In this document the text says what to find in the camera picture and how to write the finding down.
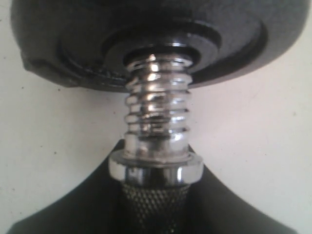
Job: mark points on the chrome dumbbell bar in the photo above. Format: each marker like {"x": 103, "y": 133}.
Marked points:
{"x": 156, "y": 168}

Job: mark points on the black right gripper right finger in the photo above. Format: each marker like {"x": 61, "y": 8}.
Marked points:
{"x": 269, "y": 198}

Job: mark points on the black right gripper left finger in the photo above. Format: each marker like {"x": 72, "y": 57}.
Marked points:
{"x": 94, "y": 207}

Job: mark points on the black weight plate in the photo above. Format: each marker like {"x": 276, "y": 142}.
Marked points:
{"x": 87, "y": 43}

